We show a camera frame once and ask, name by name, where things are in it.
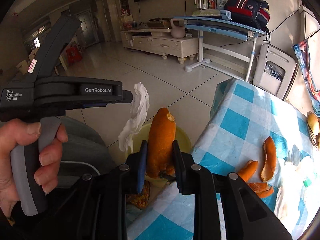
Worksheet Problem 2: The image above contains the white tissue strip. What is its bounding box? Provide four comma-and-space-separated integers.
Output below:
118, 82, 150, 153

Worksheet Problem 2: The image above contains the large orange peel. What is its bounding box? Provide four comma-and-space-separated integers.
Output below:
146, 108, 176, 179

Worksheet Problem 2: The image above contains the yellow trash bin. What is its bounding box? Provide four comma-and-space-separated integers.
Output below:
125, 122, 193, 210

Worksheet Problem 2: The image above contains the person's left hand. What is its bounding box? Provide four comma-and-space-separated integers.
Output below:
1, 119, 68, 218

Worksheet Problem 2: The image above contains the small orange peel bottom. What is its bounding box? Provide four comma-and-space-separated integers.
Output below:
247, 183, 274, 198

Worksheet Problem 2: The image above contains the long orange peel piece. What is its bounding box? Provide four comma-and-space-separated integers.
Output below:
237, 160, 259, 183

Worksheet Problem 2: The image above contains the grey upholstered stool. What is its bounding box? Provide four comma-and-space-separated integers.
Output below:
58, 116, 116, 178

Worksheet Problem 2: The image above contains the cream tv cabinet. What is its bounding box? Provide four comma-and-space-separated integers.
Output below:
120, 28, 199, 64

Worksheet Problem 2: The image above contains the clear plastic bottle green label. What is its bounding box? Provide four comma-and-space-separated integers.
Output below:
283, 156, 319, 203

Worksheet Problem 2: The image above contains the curved orange peel piece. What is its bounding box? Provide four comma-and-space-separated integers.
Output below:
260, 137, 277, 182

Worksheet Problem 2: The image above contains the pink kettlebell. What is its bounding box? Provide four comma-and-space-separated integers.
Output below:
170, 18, 185, 38

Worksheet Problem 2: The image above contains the blue white checkered tablecloth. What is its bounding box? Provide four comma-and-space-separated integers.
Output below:
127, 79, 319, 239

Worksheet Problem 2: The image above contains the wicker fruit basket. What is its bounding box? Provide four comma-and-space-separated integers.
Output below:
306, 111, 319, 151

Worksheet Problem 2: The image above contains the blue children's study desk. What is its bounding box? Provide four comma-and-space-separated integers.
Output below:
174, 16, 268, 82

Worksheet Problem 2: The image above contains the yellow pear left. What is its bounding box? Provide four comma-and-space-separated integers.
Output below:
307, 112, 319, 136

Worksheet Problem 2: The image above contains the navy red school backpack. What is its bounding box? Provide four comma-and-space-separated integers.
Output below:
224, 0, 270, 31

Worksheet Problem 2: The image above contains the white air purifier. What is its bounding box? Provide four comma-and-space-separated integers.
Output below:
252, 43, 297, 100

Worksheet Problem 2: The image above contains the colourful hanging bag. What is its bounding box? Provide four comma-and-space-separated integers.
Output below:
293, 39, 319, 117

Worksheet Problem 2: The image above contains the white cabinet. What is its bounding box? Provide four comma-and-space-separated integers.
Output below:
299, 5, 319, 41

